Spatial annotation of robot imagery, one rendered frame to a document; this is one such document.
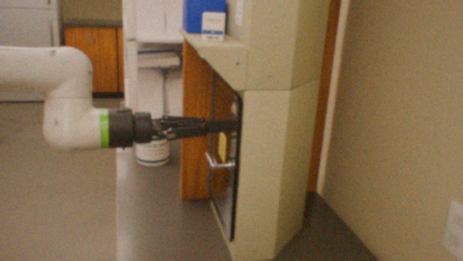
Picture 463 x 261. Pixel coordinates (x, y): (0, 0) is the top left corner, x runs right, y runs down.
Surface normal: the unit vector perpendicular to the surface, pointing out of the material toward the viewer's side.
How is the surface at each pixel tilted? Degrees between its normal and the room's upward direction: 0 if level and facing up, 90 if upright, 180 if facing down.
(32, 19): 90
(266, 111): 90
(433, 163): 90
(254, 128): 90
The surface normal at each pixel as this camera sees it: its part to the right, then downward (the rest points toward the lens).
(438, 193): -0.97, 0.03
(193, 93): 0.23, 0.33
